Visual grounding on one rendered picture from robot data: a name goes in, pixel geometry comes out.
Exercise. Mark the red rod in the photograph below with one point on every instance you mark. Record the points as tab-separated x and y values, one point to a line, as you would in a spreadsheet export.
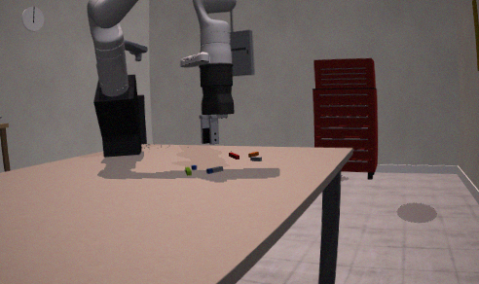
234	156

